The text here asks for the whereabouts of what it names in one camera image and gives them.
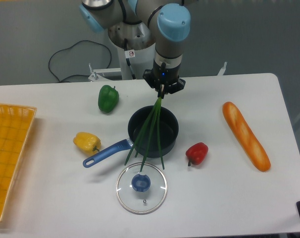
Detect red bell pepper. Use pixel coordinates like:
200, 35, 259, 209
186, 142, 208, 166

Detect orange baguette bread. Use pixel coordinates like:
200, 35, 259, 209
222, 102, 271, 172

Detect dark pot blue handle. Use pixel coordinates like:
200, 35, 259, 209
83, 106, 179, 168

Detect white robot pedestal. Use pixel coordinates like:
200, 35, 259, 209
87, 12, 228, 82

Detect green onion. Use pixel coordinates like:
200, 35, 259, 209
124, 97, 165, 172

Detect green bell pepper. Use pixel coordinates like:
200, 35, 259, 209
98, 85, 119, 113

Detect glass lid blue knob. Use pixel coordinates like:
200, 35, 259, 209
115, 163, 168, 215

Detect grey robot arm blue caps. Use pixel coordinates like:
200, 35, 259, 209
79, 0, 192, 98

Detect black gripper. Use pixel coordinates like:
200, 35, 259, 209
143, 61, 186, 98

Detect yellow woven basket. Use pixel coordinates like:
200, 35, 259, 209
0, 103, 37, 221

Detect yellow bell pepper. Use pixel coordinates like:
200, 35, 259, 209
73, 132, 101, 156

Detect black cable on floor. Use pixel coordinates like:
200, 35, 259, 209
48, 40, 112, 83

